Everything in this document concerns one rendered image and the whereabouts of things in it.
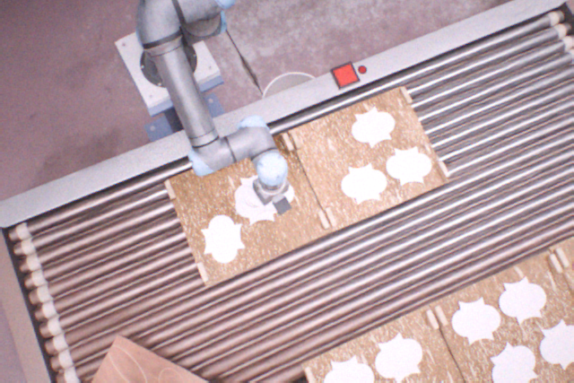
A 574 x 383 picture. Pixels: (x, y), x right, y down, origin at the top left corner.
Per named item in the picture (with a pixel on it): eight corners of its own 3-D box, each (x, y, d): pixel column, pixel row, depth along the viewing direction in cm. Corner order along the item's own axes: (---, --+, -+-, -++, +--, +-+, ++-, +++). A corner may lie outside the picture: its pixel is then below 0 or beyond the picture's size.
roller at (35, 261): (22, 260, 174) (16, 258, 170) (567, 37, 203) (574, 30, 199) (28, 275, 173) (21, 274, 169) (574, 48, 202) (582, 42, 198)
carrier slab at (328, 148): (286, 133, 184) (287, 131, 183) (400, 87, 190) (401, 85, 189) (332, 232, 177) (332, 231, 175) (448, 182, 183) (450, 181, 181)
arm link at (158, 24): (114, -5, 125) (200, 186, 145) (161, -23, 127) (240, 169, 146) (116, -7, 136) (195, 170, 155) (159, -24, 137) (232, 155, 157)
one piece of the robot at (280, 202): (273, 213, 153) (272, 222, 169) (301, 195, 155) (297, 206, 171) (249, 177, 155) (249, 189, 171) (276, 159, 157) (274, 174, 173)
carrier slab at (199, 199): (164, 181, 178) (163, 180, 177) (284, 133, 184) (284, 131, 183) (205, 287, 171) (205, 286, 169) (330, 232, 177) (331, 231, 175)
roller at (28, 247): (17, 245, 175) (11, 243, 171) (560, 25, 204) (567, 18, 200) (22, 260, 174) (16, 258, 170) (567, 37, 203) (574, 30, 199)
